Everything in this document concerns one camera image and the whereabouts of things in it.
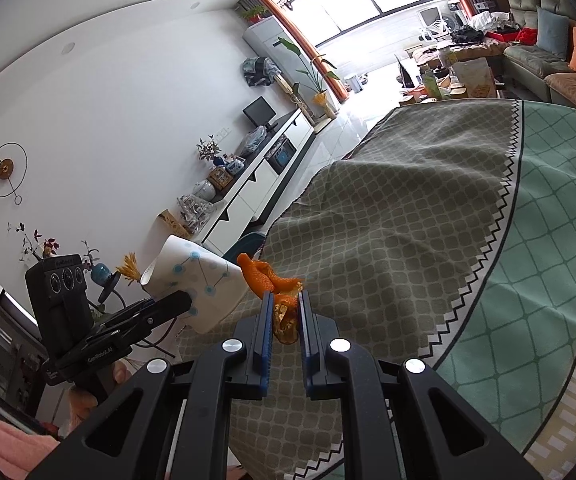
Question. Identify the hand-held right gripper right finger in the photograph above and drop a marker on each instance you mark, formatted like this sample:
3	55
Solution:
308	350

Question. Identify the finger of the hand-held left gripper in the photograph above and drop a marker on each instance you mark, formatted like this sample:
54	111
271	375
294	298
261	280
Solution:
162	307

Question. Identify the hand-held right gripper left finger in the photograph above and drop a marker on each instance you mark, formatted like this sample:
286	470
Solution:
267	345

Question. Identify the white paper with blue dots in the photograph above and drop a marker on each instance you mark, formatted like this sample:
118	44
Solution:
197	280

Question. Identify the orange peel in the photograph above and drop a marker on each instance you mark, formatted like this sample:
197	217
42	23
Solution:
263	275

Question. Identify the teal trash bin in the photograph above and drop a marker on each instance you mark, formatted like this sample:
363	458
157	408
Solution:
248	247

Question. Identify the person's left forearm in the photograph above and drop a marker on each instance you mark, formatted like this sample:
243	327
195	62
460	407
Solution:
2	450

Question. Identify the person's left hand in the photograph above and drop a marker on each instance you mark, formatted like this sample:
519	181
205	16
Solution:
85	407

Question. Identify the teal vase with plant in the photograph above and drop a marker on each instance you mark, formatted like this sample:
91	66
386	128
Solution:
98	272

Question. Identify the black tiered plant stand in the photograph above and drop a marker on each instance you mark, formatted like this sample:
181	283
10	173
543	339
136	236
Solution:
112	285

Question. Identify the black vase with yellow wheat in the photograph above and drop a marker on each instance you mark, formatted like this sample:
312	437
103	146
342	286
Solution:
128	266

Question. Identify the vase with red flowers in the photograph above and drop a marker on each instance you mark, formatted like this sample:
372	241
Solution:
37	247

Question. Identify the tan patterned box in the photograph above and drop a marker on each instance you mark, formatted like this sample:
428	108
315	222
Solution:
175	224

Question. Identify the clear wrapped glass ornament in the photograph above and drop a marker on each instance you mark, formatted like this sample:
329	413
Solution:
195	212

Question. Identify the white ceramic jar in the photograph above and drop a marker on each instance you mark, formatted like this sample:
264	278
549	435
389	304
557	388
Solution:
204	191

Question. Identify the blue and white porcelain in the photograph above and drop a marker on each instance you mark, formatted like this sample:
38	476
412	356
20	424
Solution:
235	164

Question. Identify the small plant in blue vase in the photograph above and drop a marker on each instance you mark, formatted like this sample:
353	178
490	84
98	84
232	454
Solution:
208	152

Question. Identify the white TV cabinet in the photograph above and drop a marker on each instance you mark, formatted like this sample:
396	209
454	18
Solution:
263	180

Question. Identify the patterned blanket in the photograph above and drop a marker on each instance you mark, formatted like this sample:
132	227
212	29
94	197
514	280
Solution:
393	210

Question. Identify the clear plastic bag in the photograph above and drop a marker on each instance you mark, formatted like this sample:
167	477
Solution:
254	141

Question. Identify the black monitor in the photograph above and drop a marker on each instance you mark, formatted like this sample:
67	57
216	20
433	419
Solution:
259	110

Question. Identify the covered standing fan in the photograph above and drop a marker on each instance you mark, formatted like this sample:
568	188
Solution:
260	70

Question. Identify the small white pedal bin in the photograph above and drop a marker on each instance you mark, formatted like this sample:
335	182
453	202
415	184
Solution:
354	83

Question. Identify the tall leafy potted plant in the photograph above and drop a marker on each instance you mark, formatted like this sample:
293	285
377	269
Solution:
313	75

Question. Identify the white standing air conditioner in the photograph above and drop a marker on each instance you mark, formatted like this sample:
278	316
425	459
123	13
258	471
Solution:
268	40

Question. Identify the small potted plant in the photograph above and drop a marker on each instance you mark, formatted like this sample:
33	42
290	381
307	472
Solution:
254	12

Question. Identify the cluttered coffee table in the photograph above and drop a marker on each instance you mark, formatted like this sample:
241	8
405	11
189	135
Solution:
453	75

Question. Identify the white office chair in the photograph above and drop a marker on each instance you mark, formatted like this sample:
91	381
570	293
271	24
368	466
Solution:
438	22

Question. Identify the large window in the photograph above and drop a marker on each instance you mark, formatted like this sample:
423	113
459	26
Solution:
358	0

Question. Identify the beige sofa with cushions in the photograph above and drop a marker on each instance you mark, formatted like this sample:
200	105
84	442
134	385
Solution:
528	70

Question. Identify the red cloth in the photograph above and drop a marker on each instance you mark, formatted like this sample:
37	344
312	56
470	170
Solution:
526	36

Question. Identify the blue grey cushion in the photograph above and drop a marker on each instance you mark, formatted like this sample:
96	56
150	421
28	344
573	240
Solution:
552	32

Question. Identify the wooden picture frame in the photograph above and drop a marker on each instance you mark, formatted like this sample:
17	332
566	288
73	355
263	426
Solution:
220	177

